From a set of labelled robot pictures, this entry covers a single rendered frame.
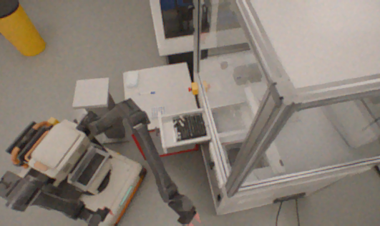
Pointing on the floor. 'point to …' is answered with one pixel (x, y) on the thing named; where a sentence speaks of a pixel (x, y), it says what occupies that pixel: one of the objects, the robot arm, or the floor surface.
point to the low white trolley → (163, 99)
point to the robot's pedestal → (99, 106)
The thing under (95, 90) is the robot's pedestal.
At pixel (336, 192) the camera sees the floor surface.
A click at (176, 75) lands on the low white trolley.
